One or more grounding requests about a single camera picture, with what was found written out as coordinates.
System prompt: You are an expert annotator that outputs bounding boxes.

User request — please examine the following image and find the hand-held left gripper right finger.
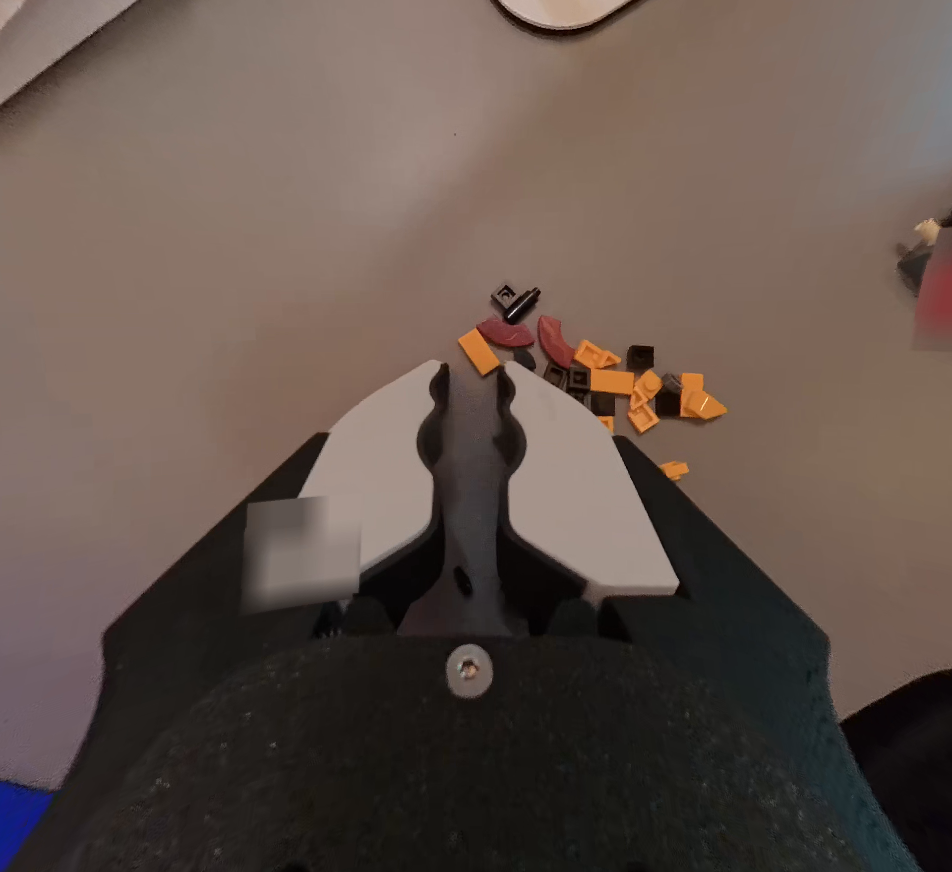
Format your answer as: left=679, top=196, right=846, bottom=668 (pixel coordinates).
left=495, top=361, right=681, bottom=599

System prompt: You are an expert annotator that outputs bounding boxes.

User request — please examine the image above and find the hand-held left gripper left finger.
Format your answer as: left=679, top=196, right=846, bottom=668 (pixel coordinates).
left=297, top=359, right=451, bottom=577

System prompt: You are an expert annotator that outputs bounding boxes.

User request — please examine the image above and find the pile of small toy bricks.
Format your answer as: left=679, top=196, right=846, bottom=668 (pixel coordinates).
left=457, top=283, right=730, bottom=482

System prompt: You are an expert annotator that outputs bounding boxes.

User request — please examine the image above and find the toy brick car chassis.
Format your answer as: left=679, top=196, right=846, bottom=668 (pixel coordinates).
left=896, top=213, right=952, bottom=300

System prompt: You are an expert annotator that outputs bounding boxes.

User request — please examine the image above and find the grey desk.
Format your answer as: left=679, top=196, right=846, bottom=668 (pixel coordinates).
left=0, top=0, right=952, bottom=795

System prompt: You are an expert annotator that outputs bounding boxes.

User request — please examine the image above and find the black quilted pad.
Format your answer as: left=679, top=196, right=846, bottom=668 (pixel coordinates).
left=839, top=670, right=952, bottom=872

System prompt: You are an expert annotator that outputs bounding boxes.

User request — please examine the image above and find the blue storage bin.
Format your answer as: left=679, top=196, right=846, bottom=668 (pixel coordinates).
left=0, top=779, right=59, bottom=872

